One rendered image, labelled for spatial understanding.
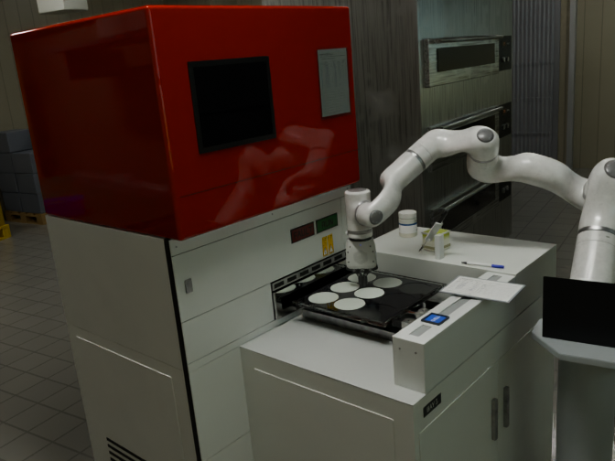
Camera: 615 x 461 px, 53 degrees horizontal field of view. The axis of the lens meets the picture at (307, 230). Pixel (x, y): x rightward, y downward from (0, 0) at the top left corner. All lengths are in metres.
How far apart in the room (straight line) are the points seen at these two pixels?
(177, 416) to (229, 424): 0.16
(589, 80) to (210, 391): 7.40
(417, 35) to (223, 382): 2.32
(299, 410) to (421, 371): 0.43
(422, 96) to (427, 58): 0.21
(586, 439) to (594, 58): 6.99
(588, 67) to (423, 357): 7.34
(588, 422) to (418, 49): 2.25
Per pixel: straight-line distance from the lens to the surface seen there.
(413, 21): 3.63
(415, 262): 2.20
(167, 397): 2.02
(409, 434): 1.67
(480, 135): 2.06
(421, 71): 3.64
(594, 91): 8.73
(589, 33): 8.71
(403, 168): 2.08
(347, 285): 2.15
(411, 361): 1.63
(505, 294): 1.87
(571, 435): 2.11
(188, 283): 1.78
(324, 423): 1.84
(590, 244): 1.98
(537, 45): 8.77
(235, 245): 1.89
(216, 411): 1.99
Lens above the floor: 1.66
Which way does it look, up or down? 15 degrees down
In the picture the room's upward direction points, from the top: 5 degrees counter-clockwise
